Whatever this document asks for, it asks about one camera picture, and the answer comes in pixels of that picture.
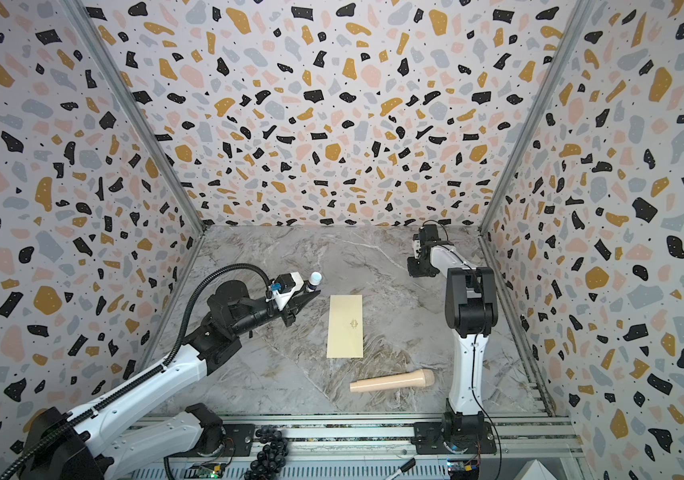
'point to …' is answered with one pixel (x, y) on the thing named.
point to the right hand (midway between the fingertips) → (415, 262)
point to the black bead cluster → (270, 460)
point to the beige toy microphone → (422, 377)
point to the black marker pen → (405, 467)
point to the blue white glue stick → (315, 278)
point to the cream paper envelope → (345, 339)
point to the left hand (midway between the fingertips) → (314, 282)
